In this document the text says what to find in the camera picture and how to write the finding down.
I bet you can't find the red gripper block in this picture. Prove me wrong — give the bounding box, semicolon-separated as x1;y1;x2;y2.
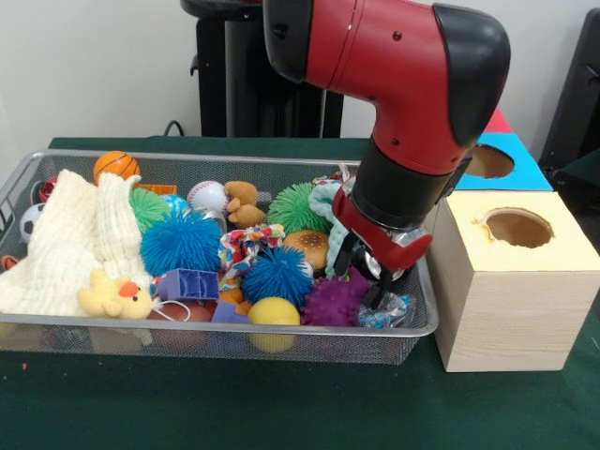
331;189;433;310

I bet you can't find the crushed clear plastic bottle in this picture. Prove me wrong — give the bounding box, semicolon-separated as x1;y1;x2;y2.
358;292;416;329

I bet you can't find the mint green waffle cloth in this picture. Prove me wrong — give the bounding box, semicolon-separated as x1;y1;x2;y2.
307;182;355;278

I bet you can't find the clear mesh bin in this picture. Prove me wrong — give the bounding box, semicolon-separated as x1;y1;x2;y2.
0;148;441;368

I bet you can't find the wooden box with three holes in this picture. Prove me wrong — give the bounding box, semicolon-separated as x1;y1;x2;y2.
424;107;600;374

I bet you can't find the purple spiky ball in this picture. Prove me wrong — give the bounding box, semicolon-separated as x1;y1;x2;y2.
299;269;371;328

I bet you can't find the plush hamburger toy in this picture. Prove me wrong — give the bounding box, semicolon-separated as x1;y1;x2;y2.
283;230;331;272

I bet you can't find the blue rubber koosh ball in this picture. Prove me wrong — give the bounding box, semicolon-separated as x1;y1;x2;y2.
241;246;315;308
140;211;224;278

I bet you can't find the green rubber koosh ball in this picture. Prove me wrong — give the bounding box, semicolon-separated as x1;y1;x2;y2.
267;182;332;235

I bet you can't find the yellow smooth ball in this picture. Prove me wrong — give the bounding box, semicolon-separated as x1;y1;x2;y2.
247;297;301;353

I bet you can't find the dark green table cloth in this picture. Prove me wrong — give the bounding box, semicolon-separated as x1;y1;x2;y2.
0;135;600;450
552;149;600;207

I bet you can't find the white toy baseball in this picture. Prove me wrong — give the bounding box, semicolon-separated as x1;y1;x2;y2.
187;180;230;212

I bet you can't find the yellow plush duck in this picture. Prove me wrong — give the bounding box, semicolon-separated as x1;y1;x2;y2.
77;269;155;321

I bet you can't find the cream waffle cloth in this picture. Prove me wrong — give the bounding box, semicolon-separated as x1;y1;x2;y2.
0;169;154;318

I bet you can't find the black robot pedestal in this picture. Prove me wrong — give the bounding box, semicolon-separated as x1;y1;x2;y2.
180;0;346;139

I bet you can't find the black cable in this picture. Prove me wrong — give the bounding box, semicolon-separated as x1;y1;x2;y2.
162;120;203;138

